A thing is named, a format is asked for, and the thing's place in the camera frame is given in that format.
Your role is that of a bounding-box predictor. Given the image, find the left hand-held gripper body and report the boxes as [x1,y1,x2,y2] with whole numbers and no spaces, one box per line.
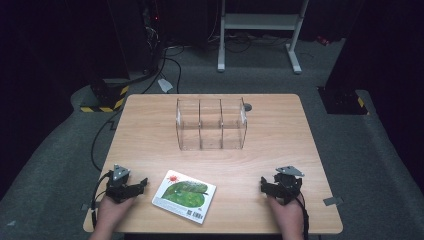
[105,163,141,205]

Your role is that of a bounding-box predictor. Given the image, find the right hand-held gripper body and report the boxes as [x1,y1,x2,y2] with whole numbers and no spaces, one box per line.
[272,165,305,205]

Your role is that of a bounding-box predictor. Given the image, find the white picture book green leaf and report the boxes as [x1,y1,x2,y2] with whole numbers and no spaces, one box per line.
[151,169,217,225]

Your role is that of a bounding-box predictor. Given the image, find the clear acrylic divided organizer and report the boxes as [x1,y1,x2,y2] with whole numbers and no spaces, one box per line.
[175,96,249,152]

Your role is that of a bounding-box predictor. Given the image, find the person's left hand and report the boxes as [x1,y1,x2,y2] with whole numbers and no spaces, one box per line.
[95,195,135,235]

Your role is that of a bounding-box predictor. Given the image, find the black yellow striped base block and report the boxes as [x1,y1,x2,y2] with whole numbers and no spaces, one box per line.
[317,86,370,116]
[79,77,131,114]

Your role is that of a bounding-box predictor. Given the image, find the white floor plug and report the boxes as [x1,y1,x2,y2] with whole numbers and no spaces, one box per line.
[156,77,175,94]

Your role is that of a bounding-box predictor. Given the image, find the red small object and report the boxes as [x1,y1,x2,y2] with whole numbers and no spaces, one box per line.
[315,35,332,47]

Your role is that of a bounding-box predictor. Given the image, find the dark equipment rack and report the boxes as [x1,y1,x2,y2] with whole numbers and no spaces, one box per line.
[107,0,166,75]

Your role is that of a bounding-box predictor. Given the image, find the white metal stand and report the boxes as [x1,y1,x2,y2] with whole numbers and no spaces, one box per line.
[216,0,310,75]

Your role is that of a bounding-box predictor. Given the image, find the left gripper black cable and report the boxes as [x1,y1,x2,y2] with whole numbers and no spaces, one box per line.
[90,171,112,229]

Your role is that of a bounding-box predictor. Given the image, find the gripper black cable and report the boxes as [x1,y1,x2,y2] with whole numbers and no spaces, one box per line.
[90,171,112,229]
[297,191,311,240]

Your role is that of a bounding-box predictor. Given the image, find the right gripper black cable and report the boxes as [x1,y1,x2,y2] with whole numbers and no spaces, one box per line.
[297,191,311,240]

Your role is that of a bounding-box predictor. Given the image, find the long black floor cable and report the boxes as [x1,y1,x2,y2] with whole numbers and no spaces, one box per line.
[90,109,123,173]

